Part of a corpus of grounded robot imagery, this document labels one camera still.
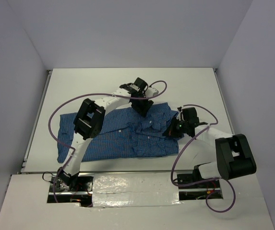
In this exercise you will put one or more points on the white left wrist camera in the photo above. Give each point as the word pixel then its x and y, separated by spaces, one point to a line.
pixel 151 92

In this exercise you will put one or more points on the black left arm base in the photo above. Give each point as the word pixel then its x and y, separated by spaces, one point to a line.
pixel 80 191

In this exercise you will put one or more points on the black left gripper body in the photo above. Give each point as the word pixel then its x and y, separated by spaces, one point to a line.
pixel 138 105

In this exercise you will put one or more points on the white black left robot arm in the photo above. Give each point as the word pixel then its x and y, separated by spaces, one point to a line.
pixel 89 121

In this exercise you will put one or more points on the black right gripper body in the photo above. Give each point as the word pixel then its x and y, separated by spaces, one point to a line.
pixel 178 128

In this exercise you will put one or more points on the silver tape patch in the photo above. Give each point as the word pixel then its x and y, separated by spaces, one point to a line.
pixel 134 190

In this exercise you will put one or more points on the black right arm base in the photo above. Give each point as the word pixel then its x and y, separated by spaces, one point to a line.
pixel 196 191

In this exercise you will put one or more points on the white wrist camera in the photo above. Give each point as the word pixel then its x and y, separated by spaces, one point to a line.
pixel 151 92
pixel 180 114

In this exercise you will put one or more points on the blue checked long sleeve shirt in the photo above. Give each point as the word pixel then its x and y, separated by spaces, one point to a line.
pixel 126 134

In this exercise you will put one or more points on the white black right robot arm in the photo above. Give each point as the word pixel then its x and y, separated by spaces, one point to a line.
pixel 234 157

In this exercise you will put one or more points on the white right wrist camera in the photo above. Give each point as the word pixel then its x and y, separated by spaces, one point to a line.
pixel 180 114

